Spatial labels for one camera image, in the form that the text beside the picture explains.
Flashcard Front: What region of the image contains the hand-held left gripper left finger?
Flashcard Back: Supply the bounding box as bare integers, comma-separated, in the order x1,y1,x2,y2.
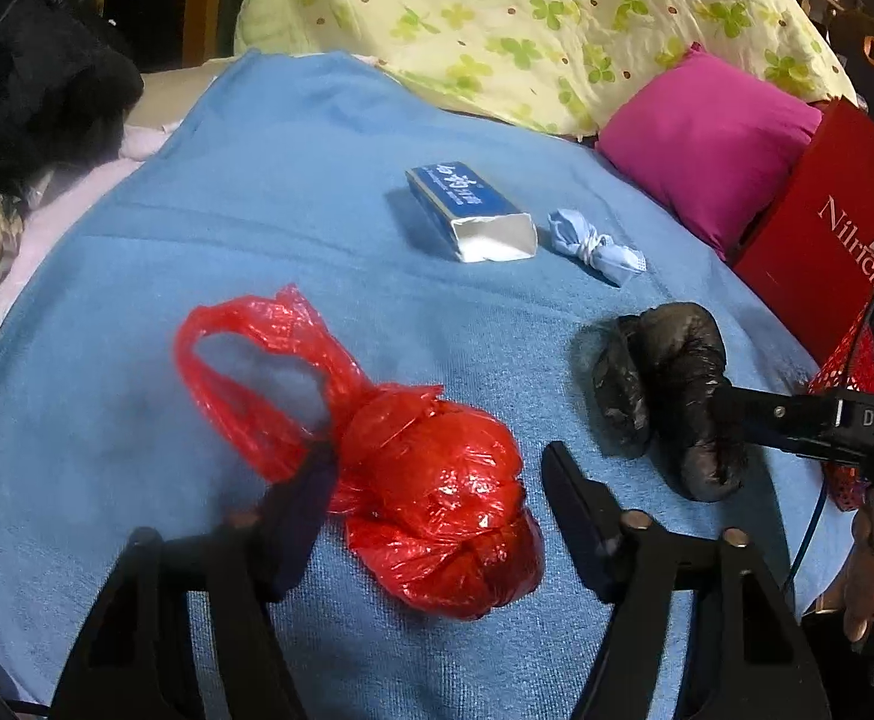
50,439,344,720

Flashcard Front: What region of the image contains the knotted red plastic bag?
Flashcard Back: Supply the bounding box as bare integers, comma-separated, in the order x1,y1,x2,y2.
174,285,546,620

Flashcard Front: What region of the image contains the orange wooden pillar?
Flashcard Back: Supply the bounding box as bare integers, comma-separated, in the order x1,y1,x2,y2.
84,0,258,68

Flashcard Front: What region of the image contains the pile of black clothes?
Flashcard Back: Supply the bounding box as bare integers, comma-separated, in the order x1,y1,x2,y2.
0,0,145,196

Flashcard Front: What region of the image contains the pink pillow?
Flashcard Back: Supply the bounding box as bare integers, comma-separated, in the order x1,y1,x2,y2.
596,45,828,262

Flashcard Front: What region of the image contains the green clover print quilt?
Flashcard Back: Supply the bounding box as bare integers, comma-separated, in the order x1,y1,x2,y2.
234,0,858,140

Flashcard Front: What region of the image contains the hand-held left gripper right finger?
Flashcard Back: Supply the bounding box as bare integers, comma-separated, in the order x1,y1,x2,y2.
540,441,831,720

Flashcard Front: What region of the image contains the knotted light blue bag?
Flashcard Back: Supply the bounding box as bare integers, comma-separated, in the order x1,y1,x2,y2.
546,208,648,287

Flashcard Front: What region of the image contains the red mesh plastic basket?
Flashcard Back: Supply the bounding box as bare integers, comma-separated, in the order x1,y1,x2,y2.
807,311,874,515

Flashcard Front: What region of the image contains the knotted black plastic bag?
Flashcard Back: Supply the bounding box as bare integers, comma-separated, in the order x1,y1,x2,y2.
590,302,749,502

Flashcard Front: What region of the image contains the person's right hand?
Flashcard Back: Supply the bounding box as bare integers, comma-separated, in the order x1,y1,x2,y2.
842,499,874,642

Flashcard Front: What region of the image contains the blue blanket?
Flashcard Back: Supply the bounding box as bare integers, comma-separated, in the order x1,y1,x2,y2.
0,49,858,720

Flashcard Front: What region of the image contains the red paper shopping bag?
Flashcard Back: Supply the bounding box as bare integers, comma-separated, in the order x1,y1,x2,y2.
732,97,874,365

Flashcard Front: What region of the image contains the white sheet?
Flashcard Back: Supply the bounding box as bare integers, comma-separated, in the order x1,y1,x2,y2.
0,124,175,391

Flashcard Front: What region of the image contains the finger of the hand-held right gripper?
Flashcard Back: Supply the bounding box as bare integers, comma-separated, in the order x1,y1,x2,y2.
710,382,843,466

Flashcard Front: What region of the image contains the blue cardboard box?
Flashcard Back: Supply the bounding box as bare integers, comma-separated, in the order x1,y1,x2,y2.
405,161,539,263

